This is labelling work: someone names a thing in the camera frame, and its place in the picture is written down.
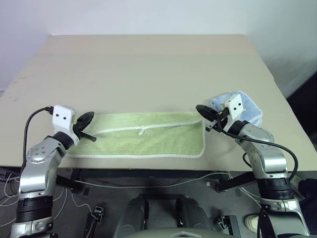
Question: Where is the thin white floor wire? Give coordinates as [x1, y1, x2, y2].
[70, 190, 93, 215]

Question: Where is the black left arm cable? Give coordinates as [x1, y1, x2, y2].
[21, 106, 54, 174]

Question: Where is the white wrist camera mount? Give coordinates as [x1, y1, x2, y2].
[222, 94, 246, 131]
[53, 105, 80, 145]

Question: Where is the black metal floor bracket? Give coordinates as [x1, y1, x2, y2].
[214, 215, 238, 234]

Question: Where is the small black floor clamp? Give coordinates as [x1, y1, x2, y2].
[92, 205, 104, 224]

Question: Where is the grey robot torso top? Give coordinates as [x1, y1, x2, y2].
[118, 227, 248, 238]

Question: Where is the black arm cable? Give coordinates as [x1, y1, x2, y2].
[216, 123, 299, 184]
[21, 106, 54, 174]

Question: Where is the blue towel with white trim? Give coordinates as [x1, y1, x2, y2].
[210, 91, 263, 127]

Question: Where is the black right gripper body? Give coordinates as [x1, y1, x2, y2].
[214, 107, 230, 132]

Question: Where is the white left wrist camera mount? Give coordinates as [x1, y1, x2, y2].
[53, 105, 80, 145]

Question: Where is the white rounded floor object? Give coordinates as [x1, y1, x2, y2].
[244, 214, 261, 226]

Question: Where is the dark grey rounded shape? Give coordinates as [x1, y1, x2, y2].
[176, 196, 214, 232]
[115, 196, 147, 234]

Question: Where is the long white wire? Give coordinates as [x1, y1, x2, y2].
[71, 173, 235, 189]

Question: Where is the green towel with white trim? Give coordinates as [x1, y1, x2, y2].
[65, 111, 207, 159]

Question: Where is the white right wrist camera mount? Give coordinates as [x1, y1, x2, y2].
[222, 94, 246, 131]

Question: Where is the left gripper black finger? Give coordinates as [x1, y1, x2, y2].
[79, 132, 97, 143]
[78, 112, 95, 131]

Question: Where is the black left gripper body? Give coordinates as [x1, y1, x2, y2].
[73, 119, 84, 138]

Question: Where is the black metal table frame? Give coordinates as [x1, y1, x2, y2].
[55, 168, 258, 193]

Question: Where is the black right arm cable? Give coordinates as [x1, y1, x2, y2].
[216, 123, 299, 184]

